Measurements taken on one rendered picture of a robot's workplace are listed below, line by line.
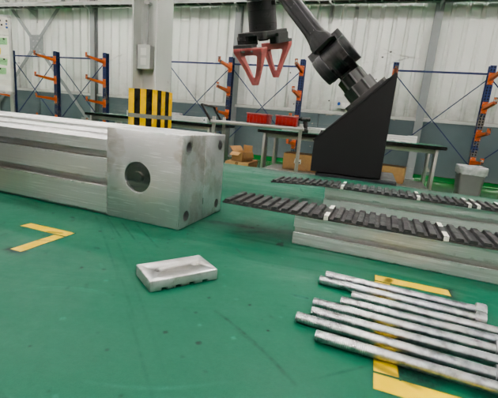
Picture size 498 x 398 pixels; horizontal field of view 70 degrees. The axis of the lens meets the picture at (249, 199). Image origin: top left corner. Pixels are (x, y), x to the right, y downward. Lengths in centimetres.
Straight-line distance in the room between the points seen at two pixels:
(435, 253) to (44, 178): 42
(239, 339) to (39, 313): 11
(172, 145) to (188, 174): 3
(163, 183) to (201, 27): 895
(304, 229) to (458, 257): 13
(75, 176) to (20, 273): 19
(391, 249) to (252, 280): 14
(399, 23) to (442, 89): 154
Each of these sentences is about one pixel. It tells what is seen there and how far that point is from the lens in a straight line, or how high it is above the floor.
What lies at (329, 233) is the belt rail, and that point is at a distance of 35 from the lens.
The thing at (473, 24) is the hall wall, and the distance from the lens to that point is 842.
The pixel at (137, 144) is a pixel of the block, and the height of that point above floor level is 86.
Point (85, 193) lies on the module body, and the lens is 43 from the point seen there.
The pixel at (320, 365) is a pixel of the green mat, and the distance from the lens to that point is 20.
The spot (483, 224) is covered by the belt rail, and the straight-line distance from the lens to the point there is 55.
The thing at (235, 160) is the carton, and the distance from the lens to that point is 568.
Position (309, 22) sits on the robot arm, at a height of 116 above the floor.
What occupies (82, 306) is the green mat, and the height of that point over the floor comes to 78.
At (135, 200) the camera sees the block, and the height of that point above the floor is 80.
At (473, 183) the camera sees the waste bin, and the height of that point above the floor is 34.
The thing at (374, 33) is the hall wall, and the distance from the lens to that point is 827.
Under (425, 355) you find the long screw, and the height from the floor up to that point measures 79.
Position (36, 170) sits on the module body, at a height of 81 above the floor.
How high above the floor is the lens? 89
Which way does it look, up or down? 12 degrees down
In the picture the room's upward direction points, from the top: 5 degrees clockwise
